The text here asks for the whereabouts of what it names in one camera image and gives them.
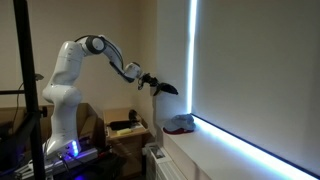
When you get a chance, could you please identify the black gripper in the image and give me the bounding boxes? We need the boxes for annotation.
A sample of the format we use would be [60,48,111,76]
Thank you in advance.
[137,73,160,91]

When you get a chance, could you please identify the light blue baseball cap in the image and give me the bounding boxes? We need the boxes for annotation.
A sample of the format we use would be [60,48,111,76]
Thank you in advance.
[163,113,197,133]

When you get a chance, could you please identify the maroon red cap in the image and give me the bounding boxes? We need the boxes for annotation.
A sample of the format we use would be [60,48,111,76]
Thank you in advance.
[162,126,195,136]

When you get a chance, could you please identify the light wooden cabinet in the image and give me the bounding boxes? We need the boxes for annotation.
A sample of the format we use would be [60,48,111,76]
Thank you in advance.
[101,107,151,179]

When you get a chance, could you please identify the black plastic tray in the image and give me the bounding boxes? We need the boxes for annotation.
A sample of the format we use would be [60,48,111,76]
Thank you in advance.
[109,120,133,132]

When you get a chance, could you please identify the yellow sponge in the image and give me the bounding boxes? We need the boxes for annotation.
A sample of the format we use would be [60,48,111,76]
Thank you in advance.
[116,128,134,136]

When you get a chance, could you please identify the small picture label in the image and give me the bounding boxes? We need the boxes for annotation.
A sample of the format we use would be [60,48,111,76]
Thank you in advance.
[151,146,166,160]

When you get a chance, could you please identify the white radiator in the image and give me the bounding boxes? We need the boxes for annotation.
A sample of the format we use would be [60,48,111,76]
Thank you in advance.
[142,142,188,180]

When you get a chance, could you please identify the white window sill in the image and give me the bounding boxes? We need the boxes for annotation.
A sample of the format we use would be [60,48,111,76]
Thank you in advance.
[154,116,320,180]

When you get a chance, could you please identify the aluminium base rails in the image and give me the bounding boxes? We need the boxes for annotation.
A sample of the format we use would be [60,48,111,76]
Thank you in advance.
[13,146,100,178]

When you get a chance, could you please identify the grey window roller blind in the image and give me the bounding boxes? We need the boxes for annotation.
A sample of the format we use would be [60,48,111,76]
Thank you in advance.
[189,0,320,179]

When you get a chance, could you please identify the black tripod stand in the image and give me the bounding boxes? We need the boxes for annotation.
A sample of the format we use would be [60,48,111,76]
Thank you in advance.
[0,0,48,180]

